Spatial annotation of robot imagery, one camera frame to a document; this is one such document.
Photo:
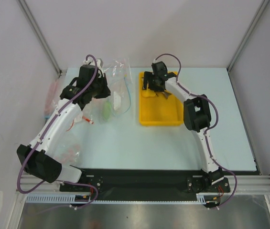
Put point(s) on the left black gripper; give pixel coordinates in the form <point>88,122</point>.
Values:
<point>106,91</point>

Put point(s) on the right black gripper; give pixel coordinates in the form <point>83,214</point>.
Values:
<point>152,84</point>

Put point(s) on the green toy cucumber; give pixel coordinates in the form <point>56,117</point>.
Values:
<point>106,111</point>

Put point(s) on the clear blue-zipper bag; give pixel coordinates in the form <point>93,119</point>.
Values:
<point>119,81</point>

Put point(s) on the yellow toy pear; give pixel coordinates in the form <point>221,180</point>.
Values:
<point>148,93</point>

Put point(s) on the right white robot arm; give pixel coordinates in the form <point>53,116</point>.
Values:
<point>196,118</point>

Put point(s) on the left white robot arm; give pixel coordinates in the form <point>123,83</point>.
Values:
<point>38,158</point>

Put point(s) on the pile of spare zip bags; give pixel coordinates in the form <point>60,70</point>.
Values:
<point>68,151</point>

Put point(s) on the grey toy fish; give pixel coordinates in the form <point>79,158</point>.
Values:
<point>164,94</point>

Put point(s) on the yellow plastic tray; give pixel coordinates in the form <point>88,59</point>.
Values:
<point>158,111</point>

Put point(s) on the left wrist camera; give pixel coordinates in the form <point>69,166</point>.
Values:
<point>99,64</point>

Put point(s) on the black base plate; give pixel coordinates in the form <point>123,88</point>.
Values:
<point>167,194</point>

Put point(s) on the aluminium frame rail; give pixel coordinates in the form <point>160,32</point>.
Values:
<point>241,184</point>

